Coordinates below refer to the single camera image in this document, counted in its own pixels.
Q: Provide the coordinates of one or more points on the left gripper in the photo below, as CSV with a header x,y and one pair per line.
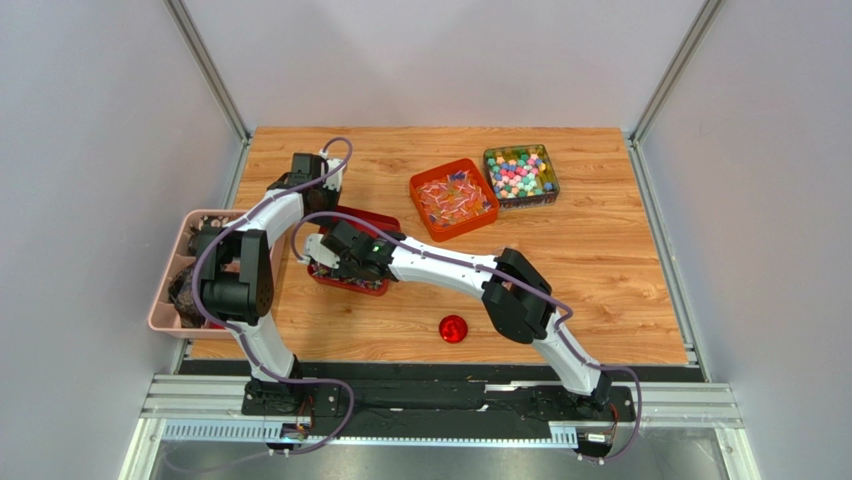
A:
x,y
335,195

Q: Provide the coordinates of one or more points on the red tray of swirl lollipops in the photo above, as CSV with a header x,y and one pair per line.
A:
x,y
324,275

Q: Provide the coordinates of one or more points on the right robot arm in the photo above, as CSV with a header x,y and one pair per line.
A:
x,y
518,300

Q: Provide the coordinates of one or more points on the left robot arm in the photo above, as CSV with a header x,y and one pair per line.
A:
x,y
275,370

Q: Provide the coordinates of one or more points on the clear tray of colourful candies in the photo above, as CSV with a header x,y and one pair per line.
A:
x,y
521,176

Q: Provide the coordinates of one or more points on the orange tray of lollipops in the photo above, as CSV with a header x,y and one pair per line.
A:
x,y
453,199

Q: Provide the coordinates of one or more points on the red jar lid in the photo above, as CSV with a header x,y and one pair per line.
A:
x,y
453,329

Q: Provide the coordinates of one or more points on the pink organizer basket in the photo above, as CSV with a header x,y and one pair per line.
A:
x,y
163,306

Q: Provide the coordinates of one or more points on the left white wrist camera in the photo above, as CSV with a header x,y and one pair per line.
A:
x,y
334,171

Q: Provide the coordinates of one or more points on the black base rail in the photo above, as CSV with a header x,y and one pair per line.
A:
x,y
435,401

